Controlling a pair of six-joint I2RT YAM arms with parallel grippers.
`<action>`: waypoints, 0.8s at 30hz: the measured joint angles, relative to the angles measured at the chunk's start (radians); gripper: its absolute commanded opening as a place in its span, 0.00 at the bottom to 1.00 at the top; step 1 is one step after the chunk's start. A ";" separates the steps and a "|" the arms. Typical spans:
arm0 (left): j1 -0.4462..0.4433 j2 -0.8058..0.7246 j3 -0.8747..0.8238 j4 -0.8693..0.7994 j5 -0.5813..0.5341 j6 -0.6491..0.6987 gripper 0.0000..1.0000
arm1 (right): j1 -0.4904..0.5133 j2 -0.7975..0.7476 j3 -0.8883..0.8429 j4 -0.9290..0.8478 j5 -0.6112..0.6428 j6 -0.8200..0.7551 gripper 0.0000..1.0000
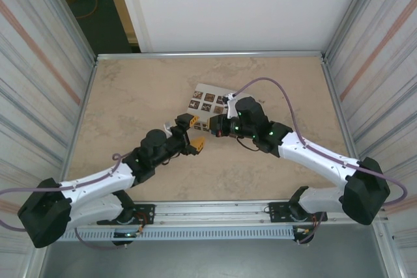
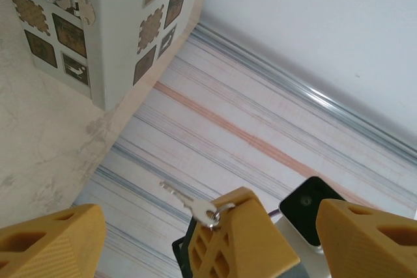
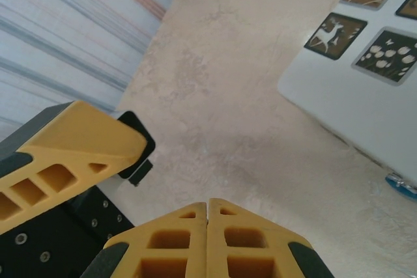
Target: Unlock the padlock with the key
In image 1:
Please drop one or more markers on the white board with brown pictures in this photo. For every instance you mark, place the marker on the white board with brown pictures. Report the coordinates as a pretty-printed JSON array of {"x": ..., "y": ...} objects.
[{"x": 208, "y": 99}]

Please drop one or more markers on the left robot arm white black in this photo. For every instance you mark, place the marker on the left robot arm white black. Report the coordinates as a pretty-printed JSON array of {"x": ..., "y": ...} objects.
[{"x": 97, "y": 180}]

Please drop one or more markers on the aluminium table edge bar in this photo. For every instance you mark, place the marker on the aluminium table edge bar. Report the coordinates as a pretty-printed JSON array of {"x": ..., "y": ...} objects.
[{"x": 208, "y": 55}]

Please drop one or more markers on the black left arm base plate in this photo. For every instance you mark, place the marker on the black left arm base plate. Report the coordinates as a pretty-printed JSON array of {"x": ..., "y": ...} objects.
[{"x": 143, "y": 213}]

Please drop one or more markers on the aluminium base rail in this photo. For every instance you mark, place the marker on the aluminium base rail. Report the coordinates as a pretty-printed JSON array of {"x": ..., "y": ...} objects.
[{"x": 211, "y": 213}]

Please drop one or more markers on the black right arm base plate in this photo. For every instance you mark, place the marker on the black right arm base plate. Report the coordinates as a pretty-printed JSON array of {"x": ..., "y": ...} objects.
[{"x": 280, "y": 211}]

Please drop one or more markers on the wooden door frame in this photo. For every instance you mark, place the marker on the wooden door frame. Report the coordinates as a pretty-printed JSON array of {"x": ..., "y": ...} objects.
[{"x": 120, "y": 4}]

